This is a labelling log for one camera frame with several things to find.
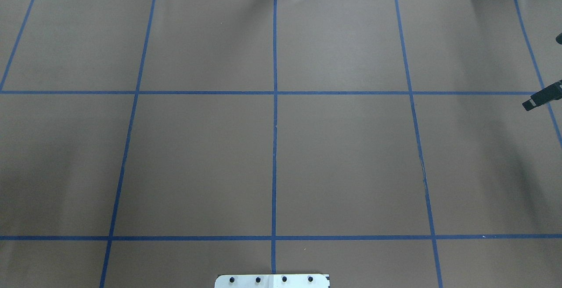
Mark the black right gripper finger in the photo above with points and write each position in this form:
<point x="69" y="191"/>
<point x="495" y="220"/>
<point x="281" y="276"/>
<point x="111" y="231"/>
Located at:
<point x="552" y="92"/>

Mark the brown paper table cover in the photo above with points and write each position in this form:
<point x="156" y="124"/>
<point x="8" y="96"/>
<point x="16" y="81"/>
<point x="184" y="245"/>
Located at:
<point x="163" y="143"/>

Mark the white pedestal column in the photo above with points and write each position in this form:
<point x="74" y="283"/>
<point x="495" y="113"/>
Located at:
<point x="273" y="281"/>

